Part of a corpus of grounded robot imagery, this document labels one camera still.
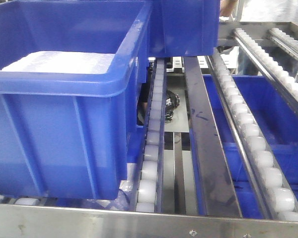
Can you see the steel front shelf beam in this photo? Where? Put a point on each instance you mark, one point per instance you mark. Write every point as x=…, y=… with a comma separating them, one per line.
x=56, y=222

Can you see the white roller track left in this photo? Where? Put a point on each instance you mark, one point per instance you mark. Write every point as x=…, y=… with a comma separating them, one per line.
x=148, y=180

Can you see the white roller track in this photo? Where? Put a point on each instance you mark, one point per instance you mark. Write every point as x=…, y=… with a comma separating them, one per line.
x=148, y=180
x=277, y=76
x=284, y=41
x=273, y=193

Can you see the blue crate upper middle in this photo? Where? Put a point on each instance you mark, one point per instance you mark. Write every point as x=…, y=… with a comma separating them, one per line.
x=184, y=28

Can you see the large blue crate front left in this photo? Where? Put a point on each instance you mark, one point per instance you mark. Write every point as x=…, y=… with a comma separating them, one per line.
x=67, y=135

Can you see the white foam sheet in crate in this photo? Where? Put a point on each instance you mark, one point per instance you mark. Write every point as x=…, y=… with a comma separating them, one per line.
x=62, y=62

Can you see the blue crate lower level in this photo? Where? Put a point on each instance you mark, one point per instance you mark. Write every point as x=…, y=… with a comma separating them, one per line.
x=279, y=125

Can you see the white roller track middle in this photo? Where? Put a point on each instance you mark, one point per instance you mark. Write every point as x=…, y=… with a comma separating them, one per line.
x=273, y=193

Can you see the white roller track far right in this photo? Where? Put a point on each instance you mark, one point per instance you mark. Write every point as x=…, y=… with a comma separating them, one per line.
x=284, y=41

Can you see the person in white clothing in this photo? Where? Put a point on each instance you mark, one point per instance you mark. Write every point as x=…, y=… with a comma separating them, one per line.
x=264, y=11

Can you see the black motor with cable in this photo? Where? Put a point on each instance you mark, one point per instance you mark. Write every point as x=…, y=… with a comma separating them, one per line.
x=172, y=102

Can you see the steel guide rail flat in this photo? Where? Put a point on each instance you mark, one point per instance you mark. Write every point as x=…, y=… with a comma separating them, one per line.
x=218, y=193

